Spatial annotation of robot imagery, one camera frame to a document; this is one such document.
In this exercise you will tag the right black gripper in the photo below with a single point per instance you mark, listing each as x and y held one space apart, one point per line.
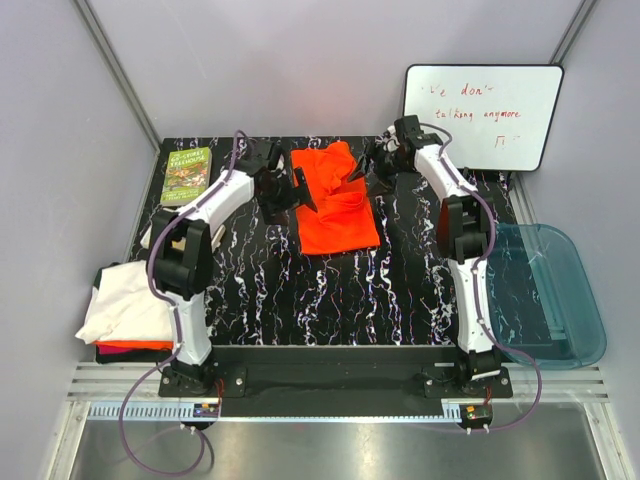
375 156

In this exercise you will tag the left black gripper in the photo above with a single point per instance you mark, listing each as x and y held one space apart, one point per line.
273 212

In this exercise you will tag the orange t shirt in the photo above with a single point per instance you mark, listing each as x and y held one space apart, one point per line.
137 345
343 220

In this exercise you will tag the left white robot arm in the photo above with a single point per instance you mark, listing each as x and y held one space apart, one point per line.
180 262

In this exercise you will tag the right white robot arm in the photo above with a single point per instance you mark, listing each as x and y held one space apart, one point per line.
465 234

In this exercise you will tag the black marbled table mat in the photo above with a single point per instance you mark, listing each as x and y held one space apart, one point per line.
264 291

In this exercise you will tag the green treehouse book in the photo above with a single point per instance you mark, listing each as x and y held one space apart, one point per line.
187 176

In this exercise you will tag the yellow small book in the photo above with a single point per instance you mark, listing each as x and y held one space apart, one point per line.
217 235

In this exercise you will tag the white dry erase board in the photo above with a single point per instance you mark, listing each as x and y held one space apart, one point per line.
499 115

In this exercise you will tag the white folded t shirt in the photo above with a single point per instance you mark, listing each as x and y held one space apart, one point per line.
123 309

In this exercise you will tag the orange folded t shirt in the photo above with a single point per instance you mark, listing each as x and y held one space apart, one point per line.
137 345

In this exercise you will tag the teal plastic bin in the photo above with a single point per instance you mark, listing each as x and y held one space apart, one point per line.
541 301

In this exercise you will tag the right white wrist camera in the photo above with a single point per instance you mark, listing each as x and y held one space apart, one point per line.
390 141

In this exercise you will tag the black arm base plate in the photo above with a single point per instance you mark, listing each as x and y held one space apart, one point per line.
432 371

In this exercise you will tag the grey cable duct rail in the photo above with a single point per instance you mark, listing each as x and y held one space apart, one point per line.
148 411

